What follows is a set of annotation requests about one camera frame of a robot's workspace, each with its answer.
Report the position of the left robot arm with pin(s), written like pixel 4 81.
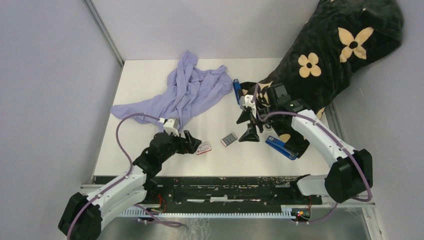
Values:
pixel 85 216

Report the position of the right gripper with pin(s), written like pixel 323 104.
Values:
pixel 250 135

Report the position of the lavender crumpled cloth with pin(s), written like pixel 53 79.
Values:
pixel 189 93

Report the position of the slotted cable duct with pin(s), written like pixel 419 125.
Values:
pixel 285 213

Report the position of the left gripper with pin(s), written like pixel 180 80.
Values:
pixel 193 143

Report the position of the black floral blanket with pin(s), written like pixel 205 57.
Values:
pixel 340 38

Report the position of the red white staple box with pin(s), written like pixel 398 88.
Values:
pixel 203 148

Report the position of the box of staples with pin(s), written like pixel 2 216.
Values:
pixel 229 139

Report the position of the blue stapler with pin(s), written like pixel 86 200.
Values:
pixel 237 90
pixel 279 146

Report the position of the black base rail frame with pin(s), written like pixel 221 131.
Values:
pixel 223 194

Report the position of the beige and black stapler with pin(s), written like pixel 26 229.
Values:
pixel 268 126

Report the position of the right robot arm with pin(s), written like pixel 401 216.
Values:
pixel 351 170

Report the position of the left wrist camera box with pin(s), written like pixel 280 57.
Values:
pixel 171 125

